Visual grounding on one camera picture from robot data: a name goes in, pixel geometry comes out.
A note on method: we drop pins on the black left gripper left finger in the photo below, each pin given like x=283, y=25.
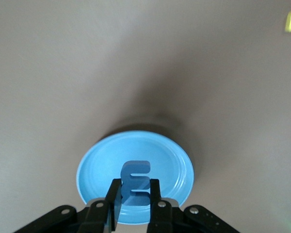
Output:
x=99, y=218

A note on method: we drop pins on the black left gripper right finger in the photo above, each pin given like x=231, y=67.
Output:
x=160, y=218

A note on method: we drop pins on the blue foam letter m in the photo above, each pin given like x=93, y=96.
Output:
x=135, y=170

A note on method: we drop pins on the blue round plate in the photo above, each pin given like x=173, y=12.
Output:
x=99, y=165

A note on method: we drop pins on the brown table cover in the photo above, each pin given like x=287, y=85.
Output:
x=63, y=72

